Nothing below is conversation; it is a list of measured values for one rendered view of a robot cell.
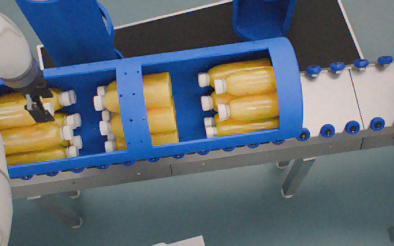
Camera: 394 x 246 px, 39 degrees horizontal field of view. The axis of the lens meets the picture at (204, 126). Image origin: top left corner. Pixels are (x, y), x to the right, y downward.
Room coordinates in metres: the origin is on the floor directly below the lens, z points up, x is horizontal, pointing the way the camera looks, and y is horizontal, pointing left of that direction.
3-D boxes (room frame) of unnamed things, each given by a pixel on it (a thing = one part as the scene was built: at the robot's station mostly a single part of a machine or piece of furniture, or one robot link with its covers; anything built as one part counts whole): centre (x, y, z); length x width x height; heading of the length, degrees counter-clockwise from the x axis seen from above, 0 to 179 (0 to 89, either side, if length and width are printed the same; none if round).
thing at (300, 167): (0.55, -0.36, 0.31); 0.06 x 0.06 x 0.63; 5
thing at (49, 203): (0.47, 0.61, 0.31); 0.06 x 0.06 x 0.63; 5
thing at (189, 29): (1.21, 0.01, 0.07); 1.50 x 0.52 x 0.15; 102
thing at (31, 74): (0.56, 0.41, 1.42); 0.09 x 0.09 x 0.06
